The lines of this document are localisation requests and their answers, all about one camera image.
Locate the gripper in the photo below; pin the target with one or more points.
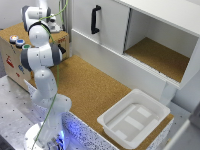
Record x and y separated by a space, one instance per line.
55 26

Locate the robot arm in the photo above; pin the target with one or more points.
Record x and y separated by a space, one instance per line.
43 83

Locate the green button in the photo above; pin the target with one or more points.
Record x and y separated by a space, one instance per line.
26 46

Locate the blue button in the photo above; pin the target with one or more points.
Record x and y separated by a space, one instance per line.
20 42

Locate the red button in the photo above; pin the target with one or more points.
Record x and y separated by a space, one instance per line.
13 38

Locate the white sliding door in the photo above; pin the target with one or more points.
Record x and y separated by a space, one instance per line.
111 26

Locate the white cabinet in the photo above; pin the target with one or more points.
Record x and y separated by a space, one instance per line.
156 20

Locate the white plastic box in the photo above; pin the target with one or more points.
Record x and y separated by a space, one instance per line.
133 120

